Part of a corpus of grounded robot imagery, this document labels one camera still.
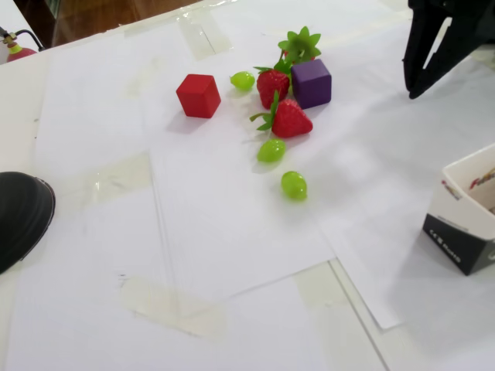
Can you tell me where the green plastic grape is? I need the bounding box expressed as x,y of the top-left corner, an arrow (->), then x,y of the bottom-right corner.
229,70 -> 257,92
280,170 -> 309,202
257,138 -> 287,164

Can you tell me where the translucent tape strip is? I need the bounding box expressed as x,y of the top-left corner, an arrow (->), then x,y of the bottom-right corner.
292,259 -> 351,310
118,273 -> 229,338
79,152 -> 152,204
176,7 -> 235,62

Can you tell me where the red plastic strawberry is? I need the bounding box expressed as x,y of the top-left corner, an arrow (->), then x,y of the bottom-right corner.
249,90 -> 314,139
277,26 -> 323,66
253,57 -> 293,111

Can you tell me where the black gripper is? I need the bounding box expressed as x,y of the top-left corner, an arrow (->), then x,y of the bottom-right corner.
403,0 -> 495,99

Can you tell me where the red wooden cube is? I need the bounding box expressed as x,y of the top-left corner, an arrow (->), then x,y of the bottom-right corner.
176,73 -> 222,118

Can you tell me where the black round object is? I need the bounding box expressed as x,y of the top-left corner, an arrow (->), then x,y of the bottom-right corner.
0,171 -> 57,276

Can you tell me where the white and black cardboard box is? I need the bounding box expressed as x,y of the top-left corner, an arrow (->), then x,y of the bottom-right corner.
422,141 -> 495,277

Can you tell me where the red fire extinguisher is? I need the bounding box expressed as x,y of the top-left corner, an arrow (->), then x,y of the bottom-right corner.
0,26 -> 46,65

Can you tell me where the purple wooden cube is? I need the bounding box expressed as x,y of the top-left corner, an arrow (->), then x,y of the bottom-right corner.
290,58 -> 333,111

